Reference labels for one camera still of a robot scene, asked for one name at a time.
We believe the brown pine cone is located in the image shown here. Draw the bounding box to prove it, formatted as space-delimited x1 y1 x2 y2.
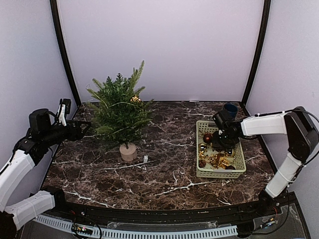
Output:
198 159 207 168

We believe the white cable duct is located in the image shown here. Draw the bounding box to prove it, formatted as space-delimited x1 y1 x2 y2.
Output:
33 215 238 239

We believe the brown bauble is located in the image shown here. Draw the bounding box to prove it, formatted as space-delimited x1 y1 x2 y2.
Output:
225 165 236 170
203 133 212 144

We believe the pale green plastic basket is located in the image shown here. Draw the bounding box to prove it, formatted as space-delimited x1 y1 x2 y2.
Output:
196 120 246 179

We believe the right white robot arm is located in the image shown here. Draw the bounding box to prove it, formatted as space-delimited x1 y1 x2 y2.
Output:
212 106 319 216

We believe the small green christmas tree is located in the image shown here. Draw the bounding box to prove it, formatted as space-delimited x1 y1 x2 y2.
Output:
87 61 154 146

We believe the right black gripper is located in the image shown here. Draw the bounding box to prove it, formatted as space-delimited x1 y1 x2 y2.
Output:
212 131 237 150

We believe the gold bauble left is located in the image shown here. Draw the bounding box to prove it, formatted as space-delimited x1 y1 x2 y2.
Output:
198 143 207 153

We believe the round wooden tree base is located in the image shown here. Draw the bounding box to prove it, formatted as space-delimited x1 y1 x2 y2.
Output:
119 143 137 162

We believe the brown bauble front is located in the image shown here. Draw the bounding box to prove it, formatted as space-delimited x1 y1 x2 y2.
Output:
225 165 236 170

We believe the brown bauble back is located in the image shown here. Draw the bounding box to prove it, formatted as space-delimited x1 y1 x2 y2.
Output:
203 133 212 144

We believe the dark blue mug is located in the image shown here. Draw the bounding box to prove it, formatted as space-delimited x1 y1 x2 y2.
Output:
223 103 238 119

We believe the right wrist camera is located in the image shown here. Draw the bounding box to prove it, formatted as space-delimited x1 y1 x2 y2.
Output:
213 110 233 129

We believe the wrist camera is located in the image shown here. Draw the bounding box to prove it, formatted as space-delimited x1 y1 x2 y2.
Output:
213 110 233 129
56 99 71 126

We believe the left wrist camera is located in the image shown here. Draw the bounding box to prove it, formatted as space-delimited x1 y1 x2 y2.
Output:
56 99 71 126

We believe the gold gift box ornament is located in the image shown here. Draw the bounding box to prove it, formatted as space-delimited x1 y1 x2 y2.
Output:
131 96 142 102

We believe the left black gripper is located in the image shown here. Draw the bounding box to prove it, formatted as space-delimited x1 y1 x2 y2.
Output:
42 119 91 147

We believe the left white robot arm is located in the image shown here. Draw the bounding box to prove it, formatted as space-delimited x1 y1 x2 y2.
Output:
0 105 91 239

